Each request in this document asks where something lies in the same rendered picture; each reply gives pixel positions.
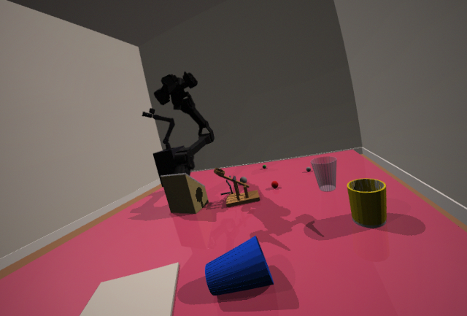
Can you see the blue cup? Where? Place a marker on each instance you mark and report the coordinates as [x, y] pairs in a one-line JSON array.
[[242, 268]]

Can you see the translucent pink cup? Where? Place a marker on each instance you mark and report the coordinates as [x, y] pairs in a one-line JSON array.
[[325, 172]]

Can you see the dark yellow cup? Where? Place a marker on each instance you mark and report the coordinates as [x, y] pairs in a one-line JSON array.
[[368, 202]]

